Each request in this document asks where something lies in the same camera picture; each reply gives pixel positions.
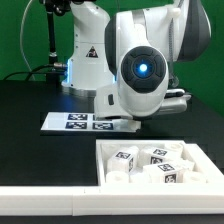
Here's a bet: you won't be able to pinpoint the black cables on table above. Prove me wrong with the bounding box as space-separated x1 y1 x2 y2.
2 61 69 82

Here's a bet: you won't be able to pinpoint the grey cable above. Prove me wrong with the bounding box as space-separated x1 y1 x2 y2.
19 0 35 73

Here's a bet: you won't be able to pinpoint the black camera stand pole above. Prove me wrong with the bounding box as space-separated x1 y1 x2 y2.
39 0 72 84

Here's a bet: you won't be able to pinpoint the white marker base sheet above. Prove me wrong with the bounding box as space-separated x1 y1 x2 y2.
41 112 134 132

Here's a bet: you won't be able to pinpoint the white L-shaped corner fence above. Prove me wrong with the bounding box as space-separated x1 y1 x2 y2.
0 140 224 216

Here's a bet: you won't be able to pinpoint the white square tabletop tray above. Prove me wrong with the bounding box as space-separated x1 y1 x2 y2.
96 140 224 185

